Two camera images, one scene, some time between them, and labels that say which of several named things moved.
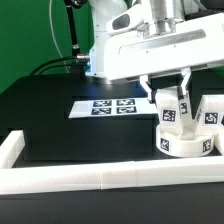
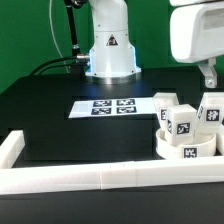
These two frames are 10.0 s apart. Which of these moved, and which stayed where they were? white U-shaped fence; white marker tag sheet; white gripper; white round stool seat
Moved: white gripper
Stayed: white marker tag sheet; white round stool seat; white U-shaped fence
